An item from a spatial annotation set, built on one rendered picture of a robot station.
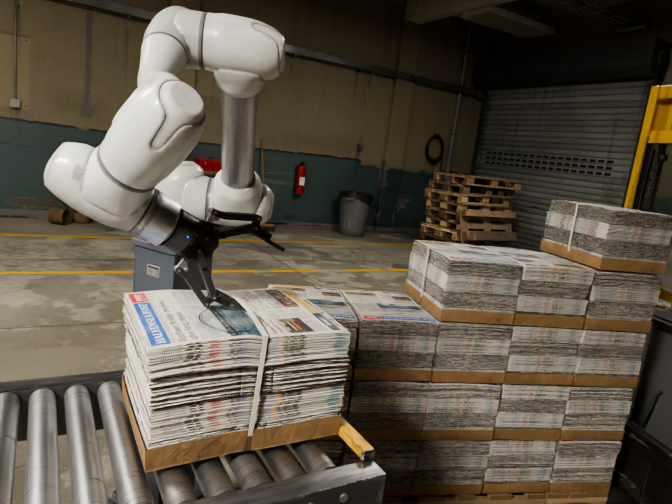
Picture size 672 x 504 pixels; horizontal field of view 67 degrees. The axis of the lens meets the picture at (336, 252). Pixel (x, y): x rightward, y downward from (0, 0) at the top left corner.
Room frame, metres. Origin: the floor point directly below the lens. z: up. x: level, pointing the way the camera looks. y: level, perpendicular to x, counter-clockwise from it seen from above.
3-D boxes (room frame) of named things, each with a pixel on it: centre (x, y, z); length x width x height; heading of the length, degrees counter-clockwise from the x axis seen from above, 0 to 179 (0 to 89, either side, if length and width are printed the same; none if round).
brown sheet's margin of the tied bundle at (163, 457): (0.91, 0.27, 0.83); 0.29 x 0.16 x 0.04; 31
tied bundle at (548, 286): (1.98, -0.77, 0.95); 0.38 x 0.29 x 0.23; 12
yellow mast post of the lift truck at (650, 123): (2.46, -1.41, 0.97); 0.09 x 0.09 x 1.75; 13
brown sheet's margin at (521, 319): (1.98, -0.77, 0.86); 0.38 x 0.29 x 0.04; 12
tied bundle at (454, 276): (1.92, -0.49, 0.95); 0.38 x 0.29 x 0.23; 13
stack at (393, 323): (1.89, -0.35, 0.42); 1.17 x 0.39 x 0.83; 103
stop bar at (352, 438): (1.06, 0.00, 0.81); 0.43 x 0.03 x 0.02; 31
